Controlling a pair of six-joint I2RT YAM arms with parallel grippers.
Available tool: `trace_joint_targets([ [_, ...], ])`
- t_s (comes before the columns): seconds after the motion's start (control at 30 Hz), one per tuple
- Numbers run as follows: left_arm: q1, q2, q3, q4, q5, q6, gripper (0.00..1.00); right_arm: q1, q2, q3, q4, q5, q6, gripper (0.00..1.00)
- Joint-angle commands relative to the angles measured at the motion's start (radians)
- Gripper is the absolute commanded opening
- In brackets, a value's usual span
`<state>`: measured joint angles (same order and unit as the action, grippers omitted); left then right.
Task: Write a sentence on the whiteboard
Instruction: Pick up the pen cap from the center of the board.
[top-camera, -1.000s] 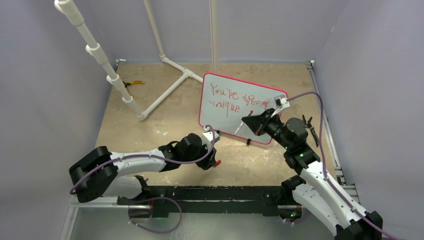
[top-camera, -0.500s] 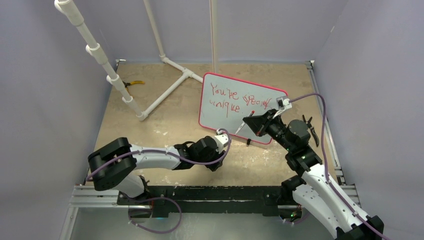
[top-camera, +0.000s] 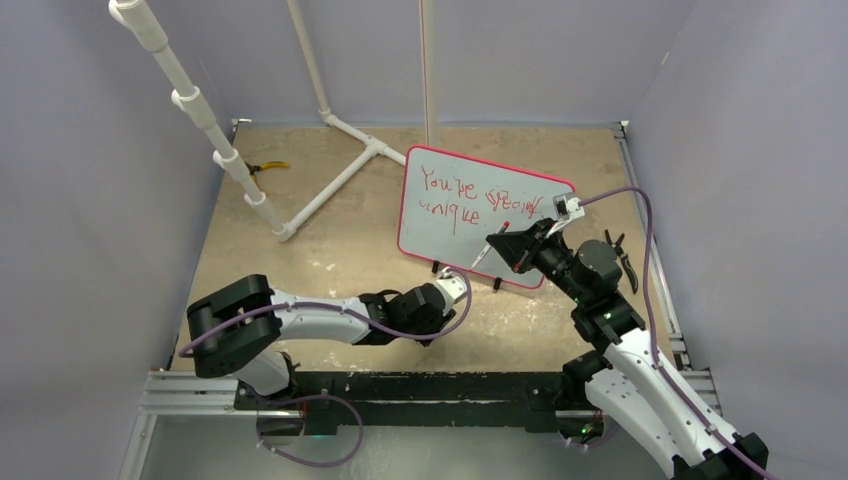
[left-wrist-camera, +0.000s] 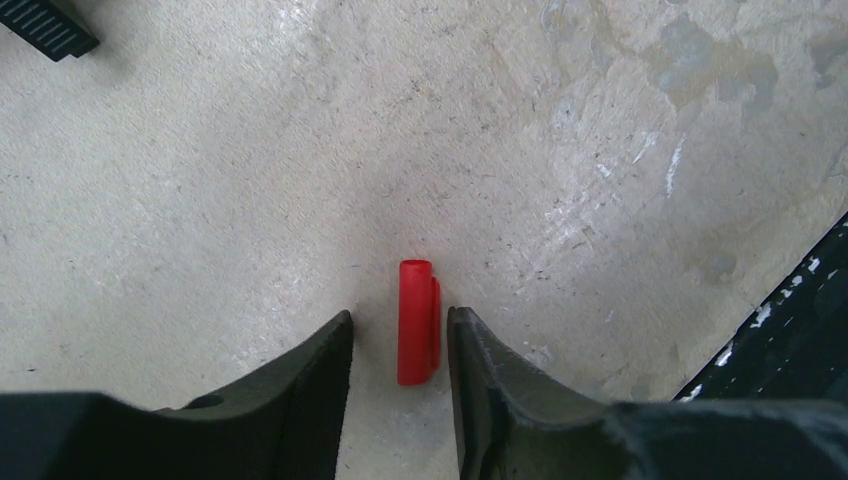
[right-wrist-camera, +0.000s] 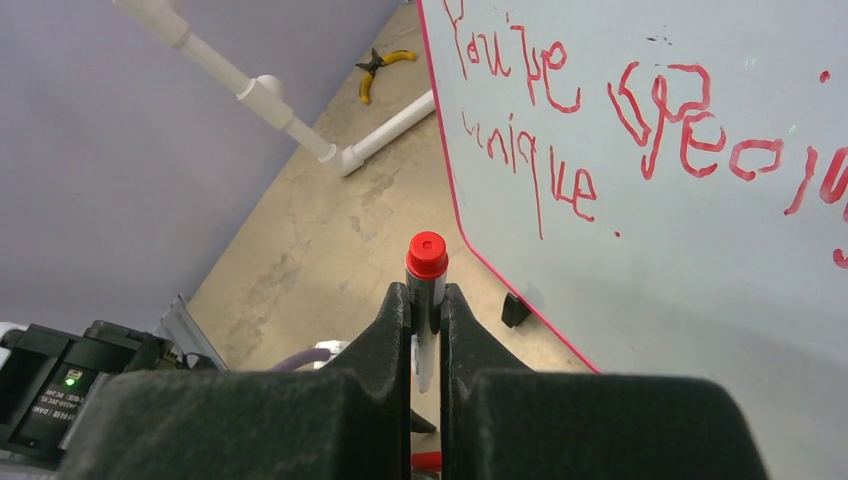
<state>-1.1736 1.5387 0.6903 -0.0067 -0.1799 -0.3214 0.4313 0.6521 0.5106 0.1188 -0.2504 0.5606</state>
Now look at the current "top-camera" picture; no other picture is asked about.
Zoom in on red whiteboard marker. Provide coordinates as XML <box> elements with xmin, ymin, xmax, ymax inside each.
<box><xmin>470</xmin><ymin>221</ymin><xmax>510</xmax><ymax>271</ymax></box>

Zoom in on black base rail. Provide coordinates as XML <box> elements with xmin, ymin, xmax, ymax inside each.
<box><xmin>234</xmin><ymin>371</ymin><xmax>599</xmax><ymax>435</ymax></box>

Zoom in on aluminium extrusion frame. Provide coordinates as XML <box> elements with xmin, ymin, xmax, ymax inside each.
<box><xmin>119</xmin><ymin>119</ymin><xmax>740</xmax><ymax>480</ymax></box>

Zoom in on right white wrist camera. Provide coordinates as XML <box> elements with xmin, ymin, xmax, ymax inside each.
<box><xmin>545</xmin><ymin>192</ymin><xmax>585</xmax><ymax>238</ymax></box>

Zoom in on black-handled pliers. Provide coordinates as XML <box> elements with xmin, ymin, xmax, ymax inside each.
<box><xmin>604</xmin><ymin>229</ymin><xmax>640</xmax><ymax>294</ymax></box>

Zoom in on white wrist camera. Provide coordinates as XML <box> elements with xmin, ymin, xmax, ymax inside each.
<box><xmin>435</xmin><ymin>268</ymin><xmax>469</xmax><ymax>307</ymax></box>
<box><xmin>545</xmin><ymin>192</ymin><xmax>585</xmax><ymax>238</ymax></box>

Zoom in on black whiteboard easel stand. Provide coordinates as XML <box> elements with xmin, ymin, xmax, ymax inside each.
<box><xmin>431</xmin><ymin>260</ymin><xmax>504</xmax><ymax>292</ymax></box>

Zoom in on yellow-handled pliers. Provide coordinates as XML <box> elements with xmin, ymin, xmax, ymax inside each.
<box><xmin>246</xmin><ymin>161</ymin><xmax>290</xmax><ymax>179</ymax></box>

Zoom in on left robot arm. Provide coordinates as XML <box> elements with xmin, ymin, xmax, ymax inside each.
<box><xmin>178</xmin><ymin>269</ymin><xmax>471</xmax><ymax>409</ymax></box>

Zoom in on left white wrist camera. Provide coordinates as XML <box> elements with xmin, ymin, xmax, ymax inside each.
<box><xmin>435</xmin><ymin>268</ymin><xmax>469</xmax><ymax>307</ymax></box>

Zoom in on red-framed whiteboard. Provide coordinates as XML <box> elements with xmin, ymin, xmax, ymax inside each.
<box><xmin>397</xmin><ymin>145</ymin><xmax>576</xmax><ymax>289</ymax></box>

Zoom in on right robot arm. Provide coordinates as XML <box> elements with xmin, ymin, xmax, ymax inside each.
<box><xmin>486</xmin><ymin>219</ymin><xmax>769</xmax><ymax>479</ymax></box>

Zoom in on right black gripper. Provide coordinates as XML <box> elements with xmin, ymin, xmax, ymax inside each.
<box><xmin>489</xmin><ymin>217</ymin><xmax>588</xmax><ymax>305</ymax></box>

